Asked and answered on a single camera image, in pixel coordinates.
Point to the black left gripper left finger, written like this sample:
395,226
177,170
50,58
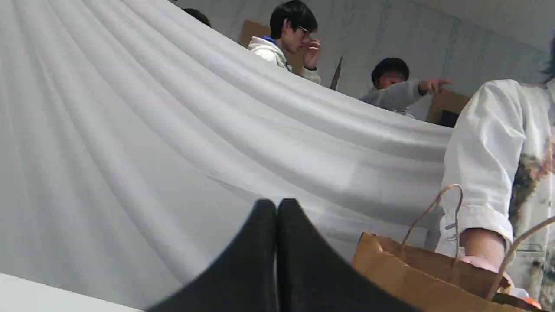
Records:
242,278

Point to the bystander in white hoodie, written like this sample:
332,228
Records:
292,25

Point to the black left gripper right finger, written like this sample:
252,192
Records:
312,277

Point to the bystander with dark hair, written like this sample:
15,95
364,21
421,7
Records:
198,15

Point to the white backdrop cloth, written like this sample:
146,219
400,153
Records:
135,139

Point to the brown paper bag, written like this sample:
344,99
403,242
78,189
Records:
433,282

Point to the bystander in grey top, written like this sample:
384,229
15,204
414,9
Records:
394,91

